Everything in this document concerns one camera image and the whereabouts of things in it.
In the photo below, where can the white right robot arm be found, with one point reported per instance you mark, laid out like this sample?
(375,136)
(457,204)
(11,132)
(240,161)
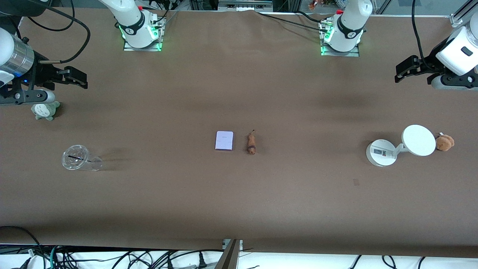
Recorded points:
(135,22)

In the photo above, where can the aluminium frame profile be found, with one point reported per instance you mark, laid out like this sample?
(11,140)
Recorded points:
(463,13)

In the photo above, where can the grey metal rail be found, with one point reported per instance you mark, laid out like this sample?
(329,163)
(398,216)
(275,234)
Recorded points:
(244,4)

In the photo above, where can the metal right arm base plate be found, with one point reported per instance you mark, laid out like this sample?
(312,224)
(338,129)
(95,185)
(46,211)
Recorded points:
(143,47)

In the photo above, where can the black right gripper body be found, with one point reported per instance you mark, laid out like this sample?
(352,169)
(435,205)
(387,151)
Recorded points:
(40,73)

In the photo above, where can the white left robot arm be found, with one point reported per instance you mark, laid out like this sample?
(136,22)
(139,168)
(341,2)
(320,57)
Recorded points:
(349,26)

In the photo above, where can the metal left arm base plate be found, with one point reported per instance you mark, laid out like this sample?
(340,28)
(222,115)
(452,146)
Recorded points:
(340,53)

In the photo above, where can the clear plastic cup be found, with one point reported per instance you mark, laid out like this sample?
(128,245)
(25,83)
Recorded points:
(76,158)

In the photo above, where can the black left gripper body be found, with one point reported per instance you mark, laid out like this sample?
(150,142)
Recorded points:
(428,65)

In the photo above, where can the brown lion statue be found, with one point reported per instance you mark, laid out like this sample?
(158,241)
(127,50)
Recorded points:
(251,143)

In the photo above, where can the brown plush bear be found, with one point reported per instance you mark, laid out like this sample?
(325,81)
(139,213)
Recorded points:
(444,142)

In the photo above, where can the grey green plush toy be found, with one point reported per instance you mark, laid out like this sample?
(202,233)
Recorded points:
(45,110)

